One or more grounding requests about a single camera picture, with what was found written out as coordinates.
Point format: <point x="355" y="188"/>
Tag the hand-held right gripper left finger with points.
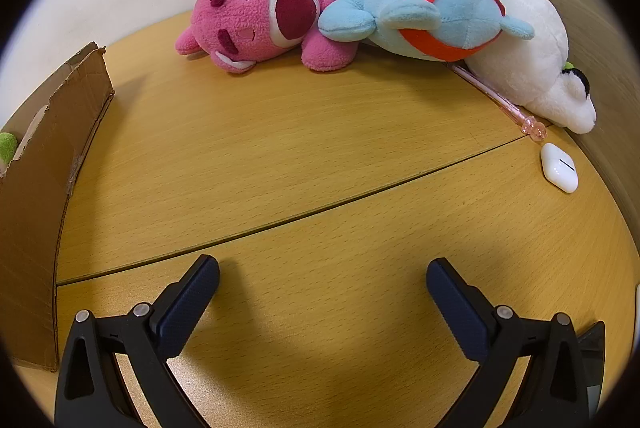
<point x="187" y="305"/>

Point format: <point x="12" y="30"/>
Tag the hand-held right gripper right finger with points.
<point x="457" y="308"/>

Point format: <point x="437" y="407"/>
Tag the white earbuds case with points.
<point x="559" y="168"/>

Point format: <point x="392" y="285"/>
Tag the brown cardboard box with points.
<point x="35" y="218"/>

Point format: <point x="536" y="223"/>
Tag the wooden desk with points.
<point x="300" y="148"/>

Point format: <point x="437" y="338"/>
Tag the pink pen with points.
<point x="500" y="100"/>

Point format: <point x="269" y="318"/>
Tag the teal pink green plush toy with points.
<point x="6" y="145"/>

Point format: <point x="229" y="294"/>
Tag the white plush dog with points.
<point x="530" y="48"/>

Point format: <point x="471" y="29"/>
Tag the pink plush bear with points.
<point x="250" y="18"/>

